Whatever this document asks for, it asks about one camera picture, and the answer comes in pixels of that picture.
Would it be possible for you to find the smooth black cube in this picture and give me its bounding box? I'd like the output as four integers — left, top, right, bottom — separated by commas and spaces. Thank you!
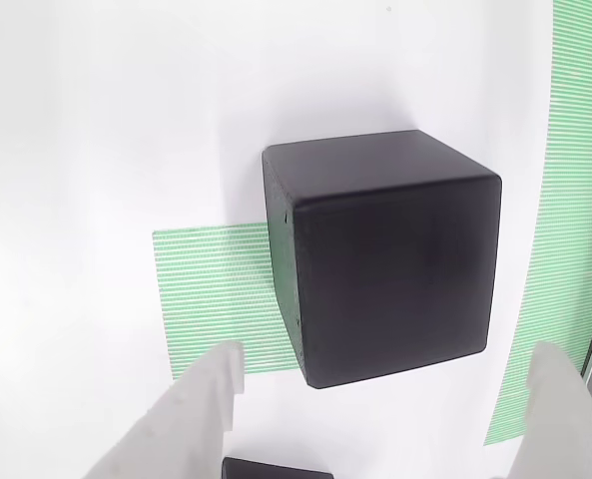
261, 129, 503, 391

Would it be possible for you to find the plain green striped strip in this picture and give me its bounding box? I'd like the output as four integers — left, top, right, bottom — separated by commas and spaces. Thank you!
483, 0, 592, 448

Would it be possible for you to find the black cube with seam line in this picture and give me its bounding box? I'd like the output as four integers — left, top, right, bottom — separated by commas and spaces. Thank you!
221, 456, 334, 479

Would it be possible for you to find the green striped square marker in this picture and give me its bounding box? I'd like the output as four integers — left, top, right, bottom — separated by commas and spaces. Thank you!
152, 222, 304, 381

